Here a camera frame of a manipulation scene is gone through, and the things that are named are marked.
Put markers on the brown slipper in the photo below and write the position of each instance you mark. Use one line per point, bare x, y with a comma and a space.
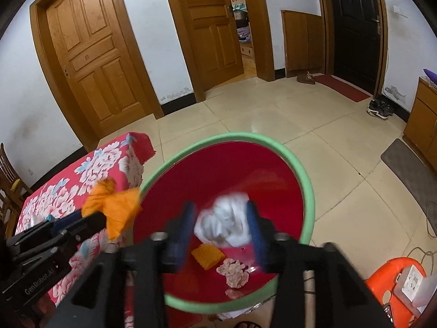
305, 78

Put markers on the wooden bunk bed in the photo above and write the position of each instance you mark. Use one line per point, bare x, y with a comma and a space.
239, 6

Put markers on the white power strip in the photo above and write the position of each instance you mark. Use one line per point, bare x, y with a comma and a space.
411, 280

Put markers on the wooden door frame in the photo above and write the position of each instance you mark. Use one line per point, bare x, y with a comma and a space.
37, 41
263, 41

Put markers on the brown entrance door frame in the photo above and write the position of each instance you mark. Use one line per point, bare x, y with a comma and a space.
384, 58

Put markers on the white paper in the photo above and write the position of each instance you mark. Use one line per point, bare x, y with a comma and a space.
222, 218

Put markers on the red basin with green rim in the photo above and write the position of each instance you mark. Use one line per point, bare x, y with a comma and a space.
239, 164

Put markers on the grey floor mat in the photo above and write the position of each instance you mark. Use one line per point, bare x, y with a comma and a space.
409, 167

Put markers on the wooden wall cabinet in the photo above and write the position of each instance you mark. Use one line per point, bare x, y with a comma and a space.
304, 44

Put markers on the orange plastic bag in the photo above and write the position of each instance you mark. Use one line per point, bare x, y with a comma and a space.
116, 208

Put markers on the yellow seat cushion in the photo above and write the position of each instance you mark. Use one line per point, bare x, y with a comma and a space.
17, 185

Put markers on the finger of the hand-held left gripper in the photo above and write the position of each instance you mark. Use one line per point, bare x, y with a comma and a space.
66, 218
85, 225

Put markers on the wooden sideboard cabinet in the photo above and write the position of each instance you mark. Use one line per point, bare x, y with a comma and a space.
423, 123

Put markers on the yellow honeycomb foam sheet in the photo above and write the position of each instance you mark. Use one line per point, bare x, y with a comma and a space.
208, 256

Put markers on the orange plastic stool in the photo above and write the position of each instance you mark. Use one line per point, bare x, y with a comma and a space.
380, 280

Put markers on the black smartphone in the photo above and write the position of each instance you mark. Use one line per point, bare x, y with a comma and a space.
390, 316

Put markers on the dark entrance door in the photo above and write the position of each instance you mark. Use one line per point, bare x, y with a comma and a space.
355, 24

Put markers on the wooden panel door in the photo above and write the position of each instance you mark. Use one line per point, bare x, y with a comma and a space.
208, 24
95, 58

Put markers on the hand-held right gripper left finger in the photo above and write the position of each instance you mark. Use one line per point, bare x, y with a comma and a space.
184, 232

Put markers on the white charger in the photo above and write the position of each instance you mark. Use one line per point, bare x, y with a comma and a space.
426, 293

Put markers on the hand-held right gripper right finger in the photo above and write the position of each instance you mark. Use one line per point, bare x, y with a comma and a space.
256, 232

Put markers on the red floral tablecloth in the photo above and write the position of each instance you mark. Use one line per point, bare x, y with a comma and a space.
68, 191

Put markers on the red doormat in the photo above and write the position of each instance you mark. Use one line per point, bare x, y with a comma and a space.
341, 87

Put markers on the white light switch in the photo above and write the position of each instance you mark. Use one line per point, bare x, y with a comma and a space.
399, 11

